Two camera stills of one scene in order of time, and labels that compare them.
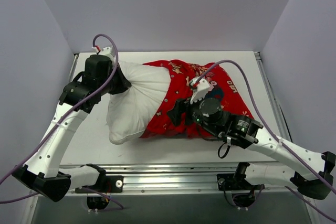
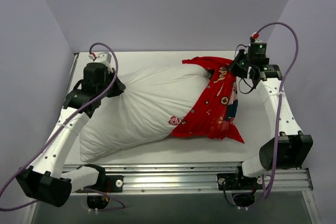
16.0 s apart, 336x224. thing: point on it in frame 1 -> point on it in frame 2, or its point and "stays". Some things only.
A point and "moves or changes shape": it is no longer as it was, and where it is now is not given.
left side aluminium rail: [71, 77] stays
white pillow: [131, 111] moves or changes shape
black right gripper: [182, 112] -> [234, 65]
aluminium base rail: [158, 178] stays
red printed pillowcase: [181, 75] moves or changes shape
